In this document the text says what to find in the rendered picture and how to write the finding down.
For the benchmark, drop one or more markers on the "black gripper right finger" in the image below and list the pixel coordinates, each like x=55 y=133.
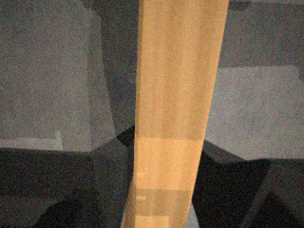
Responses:
x=229 y=191

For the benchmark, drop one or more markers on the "wooden side rail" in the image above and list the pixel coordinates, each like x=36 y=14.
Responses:
x=179 y=43

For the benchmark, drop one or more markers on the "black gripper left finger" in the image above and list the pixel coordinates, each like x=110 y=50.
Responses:
x=100 y=178

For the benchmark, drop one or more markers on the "wooden post with slot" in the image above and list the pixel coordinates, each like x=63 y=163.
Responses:
x=128 y=223

